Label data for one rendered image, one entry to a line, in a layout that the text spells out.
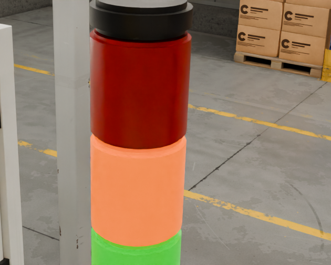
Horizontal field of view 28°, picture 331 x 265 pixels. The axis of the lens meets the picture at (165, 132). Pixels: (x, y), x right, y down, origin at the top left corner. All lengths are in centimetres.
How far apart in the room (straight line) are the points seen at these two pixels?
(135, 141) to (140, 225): 5
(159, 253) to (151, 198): 3
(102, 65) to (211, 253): 420
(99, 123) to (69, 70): 267
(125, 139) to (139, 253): 6
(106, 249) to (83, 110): 274
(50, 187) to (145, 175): 499
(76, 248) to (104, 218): 302
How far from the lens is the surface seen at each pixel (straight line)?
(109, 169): 33
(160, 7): 30
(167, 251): 35
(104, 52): 31
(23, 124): 656
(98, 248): 36
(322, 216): 511
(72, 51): 296
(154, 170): 33
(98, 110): 32
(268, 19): 857
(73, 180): 319
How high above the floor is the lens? 240
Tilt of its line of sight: 22 degrees down
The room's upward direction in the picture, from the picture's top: 2 degrees clockwise
